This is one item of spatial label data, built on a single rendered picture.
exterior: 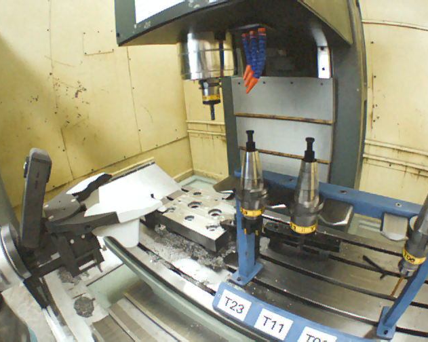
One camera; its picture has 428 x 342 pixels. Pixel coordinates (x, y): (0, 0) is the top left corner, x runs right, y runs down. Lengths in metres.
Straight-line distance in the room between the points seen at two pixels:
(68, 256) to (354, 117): 0.97
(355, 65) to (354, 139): 0.29
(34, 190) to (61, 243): 0.07
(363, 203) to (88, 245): 0.42
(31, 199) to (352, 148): 1.00
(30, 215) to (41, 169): 0.05
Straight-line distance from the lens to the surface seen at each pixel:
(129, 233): 0.29
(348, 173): 1.06
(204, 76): 0.59
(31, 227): 0.29
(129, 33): 0.58
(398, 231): 0.40
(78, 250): 0.31
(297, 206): 0.40
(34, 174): 0.27
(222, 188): 0.47
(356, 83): 0.98
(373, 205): 0.43
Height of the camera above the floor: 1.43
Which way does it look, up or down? 22 degrees down
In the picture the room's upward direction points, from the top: 6 degrees counter-clockwise
